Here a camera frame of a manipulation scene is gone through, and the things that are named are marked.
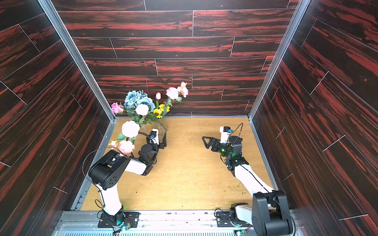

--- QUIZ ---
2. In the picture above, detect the white rose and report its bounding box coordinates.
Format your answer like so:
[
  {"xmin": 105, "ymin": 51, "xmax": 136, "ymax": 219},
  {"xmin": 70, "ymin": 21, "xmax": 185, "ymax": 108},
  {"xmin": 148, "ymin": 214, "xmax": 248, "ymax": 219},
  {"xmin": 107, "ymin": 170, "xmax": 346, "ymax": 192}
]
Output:
[{"xmin": 135, "ymin": 104, "xmax": 150, "ymax": 116}]

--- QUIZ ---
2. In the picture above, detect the yellow sunflower small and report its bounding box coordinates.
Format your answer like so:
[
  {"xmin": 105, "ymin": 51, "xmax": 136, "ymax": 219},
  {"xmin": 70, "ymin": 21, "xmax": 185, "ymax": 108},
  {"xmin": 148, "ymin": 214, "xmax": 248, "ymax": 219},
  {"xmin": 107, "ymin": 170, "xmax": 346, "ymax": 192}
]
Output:
[{"xmin": 159, "ymin": 104, "xmax": 170, "ymax": 112}]

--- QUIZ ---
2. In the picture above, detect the pale pink peony stem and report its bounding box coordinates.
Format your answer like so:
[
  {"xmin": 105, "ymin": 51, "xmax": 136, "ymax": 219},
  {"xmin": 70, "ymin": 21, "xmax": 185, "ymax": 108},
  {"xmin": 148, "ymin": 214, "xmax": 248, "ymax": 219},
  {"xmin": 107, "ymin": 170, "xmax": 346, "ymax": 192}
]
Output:
[{"xmin": 109, "ymin": 121, "xmax": 140, "ymax": 154}]

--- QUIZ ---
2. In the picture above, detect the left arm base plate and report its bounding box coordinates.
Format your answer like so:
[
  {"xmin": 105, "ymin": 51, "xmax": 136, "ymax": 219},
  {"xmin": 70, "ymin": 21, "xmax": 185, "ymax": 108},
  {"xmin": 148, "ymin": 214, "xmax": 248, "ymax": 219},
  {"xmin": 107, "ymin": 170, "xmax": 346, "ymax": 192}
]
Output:
[{"xmin": 97, "ymin": 210, "xmax": 140, "ymax": 230}]

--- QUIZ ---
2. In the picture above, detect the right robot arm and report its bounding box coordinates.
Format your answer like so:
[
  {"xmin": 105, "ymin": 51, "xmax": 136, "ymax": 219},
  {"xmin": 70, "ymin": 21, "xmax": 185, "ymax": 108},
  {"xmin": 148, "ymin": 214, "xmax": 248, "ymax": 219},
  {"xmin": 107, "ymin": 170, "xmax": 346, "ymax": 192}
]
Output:
[{"xmin": 202, "ymin": 136, "xmax": 296, "ymax": 236}]

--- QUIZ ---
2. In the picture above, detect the magenta rose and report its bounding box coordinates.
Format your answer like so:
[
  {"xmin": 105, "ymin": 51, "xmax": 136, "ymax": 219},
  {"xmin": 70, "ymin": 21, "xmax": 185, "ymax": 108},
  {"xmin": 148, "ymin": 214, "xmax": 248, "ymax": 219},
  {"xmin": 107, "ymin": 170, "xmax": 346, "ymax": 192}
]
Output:
[{"xmin": 111, "ymin": 102, "xmax": 125, "ymax": 115}]

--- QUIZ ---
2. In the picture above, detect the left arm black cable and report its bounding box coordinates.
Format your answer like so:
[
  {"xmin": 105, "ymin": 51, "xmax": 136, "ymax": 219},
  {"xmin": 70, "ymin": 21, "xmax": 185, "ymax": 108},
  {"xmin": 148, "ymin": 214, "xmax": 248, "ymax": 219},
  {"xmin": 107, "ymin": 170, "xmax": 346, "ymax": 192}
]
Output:
[{"xmin": 81, "ymin": 147, "xmax": 119, "ymax": 183}]

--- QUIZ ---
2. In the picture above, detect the clear glass vase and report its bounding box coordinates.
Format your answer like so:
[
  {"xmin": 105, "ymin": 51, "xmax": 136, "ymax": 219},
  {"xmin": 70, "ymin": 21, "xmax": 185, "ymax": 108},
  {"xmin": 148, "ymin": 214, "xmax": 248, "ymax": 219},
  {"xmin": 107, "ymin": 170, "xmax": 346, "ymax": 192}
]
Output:
[{"xmin": 146, "ymin": 119, "xmax": 168, "ymax": 135}]

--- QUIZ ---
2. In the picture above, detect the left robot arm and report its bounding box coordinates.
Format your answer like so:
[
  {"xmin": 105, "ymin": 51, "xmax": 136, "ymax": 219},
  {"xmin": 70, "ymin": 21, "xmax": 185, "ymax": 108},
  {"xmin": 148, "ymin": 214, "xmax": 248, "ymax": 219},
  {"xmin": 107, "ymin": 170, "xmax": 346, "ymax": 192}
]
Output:
[{"xmin": 88, "ymin": 129, "xmax": 167, "ymax": 225}]

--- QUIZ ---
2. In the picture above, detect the pink peony spray stem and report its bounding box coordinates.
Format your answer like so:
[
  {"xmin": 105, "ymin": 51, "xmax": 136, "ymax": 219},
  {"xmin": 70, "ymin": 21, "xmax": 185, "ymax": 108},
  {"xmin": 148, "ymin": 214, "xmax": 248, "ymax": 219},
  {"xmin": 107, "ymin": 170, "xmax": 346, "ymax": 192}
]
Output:
[{"xmin": 166, "ymin": 82, "xmax": 189, "ymax": 106}]

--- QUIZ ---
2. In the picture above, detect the yellow sunflower large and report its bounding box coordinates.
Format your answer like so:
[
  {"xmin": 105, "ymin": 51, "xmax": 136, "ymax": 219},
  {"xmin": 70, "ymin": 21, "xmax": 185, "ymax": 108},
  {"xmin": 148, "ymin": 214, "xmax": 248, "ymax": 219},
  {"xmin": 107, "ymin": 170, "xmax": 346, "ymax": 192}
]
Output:
[{"xmin": 153, "ymin": 109, "xmax": 163, "ymax": 119}]

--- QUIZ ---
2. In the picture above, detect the metal front rail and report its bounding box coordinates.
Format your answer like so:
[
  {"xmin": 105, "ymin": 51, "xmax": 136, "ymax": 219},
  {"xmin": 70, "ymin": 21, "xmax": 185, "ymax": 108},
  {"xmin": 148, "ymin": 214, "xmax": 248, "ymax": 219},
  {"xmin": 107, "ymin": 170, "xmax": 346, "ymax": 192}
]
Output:
[{"xmin": 52, "ymin": 210, "xmax": 256, "ymax": 236}]

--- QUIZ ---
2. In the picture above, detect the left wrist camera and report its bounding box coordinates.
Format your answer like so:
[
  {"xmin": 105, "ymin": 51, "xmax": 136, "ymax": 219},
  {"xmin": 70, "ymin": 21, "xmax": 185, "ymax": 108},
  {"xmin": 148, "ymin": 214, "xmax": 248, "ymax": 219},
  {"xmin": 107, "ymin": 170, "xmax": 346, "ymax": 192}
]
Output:
[{"xmin": 149, "ymin": 129, "xmax": 159, "ymax": 145}]

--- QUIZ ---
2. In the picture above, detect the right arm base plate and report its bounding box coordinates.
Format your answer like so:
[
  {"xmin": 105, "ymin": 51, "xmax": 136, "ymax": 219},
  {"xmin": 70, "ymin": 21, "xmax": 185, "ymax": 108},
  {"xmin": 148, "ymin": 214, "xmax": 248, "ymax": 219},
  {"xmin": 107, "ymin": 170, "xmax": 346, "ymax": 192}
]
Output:
[{"xmin": 214, "ymin": 208, "xmax": 250, "ymax": 228}]

